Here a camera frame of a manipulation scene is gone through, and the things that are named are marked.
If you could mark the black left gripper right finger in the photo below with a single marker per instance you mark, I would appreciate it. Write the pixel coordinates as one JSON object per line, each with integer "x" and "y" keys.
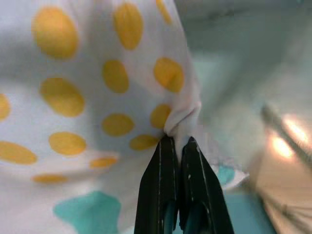
{"x": 200, "y": 195}

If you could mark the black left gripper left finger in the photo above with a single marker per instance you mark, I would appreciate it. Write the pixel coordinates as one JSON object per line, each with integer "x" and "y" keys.
{"x": 158, "y": 190}

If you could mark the pink pillow with coloured spots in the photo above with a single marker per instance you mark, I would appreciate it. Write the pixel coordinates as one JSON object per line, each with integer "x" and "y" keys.
{"x": 85, "y": 73}

